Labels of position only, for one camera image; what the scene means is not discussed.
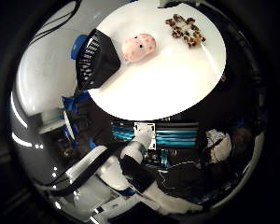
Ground brown spotted plush toy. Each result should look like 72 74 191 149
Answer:
164 13 207 49

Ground rack with blue stripes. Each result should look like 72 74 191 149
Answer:
110 121 200 149

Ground person in white top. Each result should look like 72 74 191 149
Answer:
204 127 259 166

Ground blue plastic chair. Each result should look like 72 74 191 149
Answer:
70 34 89 61
62 91 91 114

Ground black mesh basket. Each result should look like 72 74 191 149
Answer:
75 28 121 91

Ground pink mottled plush toy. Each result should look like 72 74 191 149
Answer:
120 33 157 63

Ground black hanging cables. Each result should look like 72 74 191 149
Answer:
30 0 84 44

